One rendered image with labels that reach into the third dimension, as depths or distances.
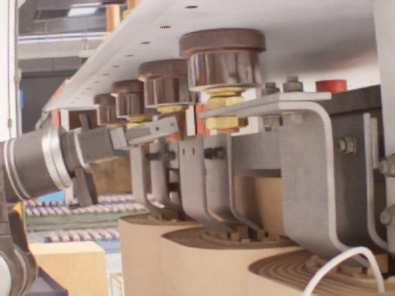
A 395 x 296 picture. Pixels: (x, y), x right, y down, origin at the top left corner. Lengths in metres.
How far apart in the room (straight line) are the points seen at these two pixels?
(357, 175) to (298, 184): 0.07
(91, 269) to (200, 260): 1.30
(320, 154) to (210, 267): 0.38
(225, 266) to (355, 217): 0.33
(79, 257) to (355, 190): 1.67
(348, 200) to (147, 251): 0.78
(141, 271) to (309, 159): 0.82
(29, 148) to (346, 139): 0.60
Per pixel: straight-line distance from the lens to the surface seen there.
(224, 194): 1.15
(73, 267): 2.34
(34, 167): 1.17
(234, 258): 1.02
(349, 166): 0.75
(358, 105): 1.33
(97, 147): 1.13
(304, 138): 0.74
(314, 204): 0.73
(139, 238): 1.49
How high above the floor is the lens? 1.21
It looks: 1 degrees up
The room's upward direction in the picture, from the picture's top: 3 degrees counter-clockwise
